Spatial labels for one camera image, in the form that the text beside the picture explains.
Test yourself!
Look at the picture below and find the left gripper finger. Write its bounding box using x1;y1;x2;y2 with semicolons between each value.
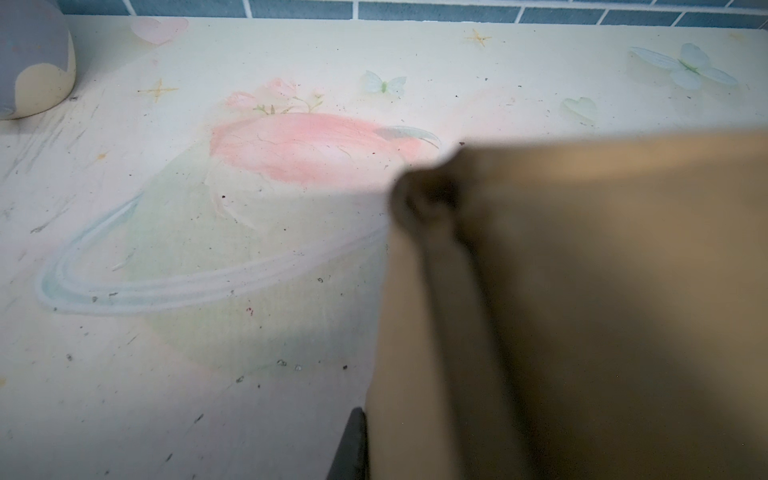
326;407;368;480

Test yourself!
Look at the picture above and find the brown cardboard paper box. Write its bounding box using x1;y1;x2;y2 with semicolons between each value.
365;130;767;479

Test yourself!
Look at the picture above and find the lavender ceramic cup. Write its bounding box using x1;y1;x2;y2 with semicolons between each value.
1;1;76;120

